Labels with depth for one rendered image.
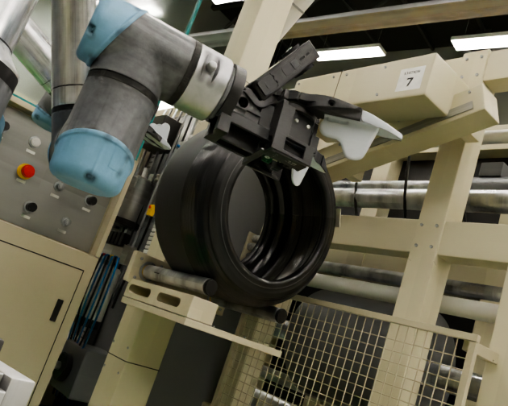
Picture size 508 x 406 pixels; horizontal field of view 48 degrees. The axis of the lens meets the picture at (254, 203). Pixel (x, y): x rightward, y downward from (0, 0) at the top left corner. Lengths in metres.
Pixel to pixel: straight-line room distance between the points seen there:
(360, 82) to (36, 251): 1.20
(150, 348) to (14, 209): 0.62
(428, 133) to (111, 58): 1.43
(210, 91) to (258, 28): 1.56
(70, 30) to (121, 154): 0.21
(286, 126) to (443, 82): 1.27
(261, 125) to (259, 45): 1.52
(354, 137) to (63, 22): 0.36
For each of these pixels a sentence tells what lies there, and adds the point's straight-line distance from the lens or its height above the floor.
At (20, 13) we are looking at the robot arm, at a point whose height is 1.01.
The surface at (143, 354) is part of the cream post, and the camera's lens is 1.89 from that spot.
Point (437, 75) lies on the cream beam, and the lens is 1.83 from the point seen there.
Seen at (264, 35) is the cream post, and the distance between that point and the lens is 2.17.
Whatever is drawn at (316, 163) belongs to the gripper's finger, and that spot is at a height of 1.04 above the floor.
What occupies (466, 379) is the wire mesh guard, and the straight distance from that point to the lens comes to 1.55.
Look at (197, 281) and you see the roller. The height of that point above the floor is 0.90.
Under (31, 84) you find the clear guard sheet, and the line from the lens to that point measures 1.99.
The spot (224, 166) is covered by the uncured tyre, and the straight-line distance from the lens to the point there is 1.52.
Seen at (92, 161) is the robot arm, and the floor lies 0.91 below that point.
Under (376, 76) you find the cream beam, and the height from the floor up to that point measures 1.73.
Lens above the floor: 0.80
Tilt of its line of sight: 13 degrees up
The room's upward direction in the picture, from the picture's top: 19 degrees clockwise
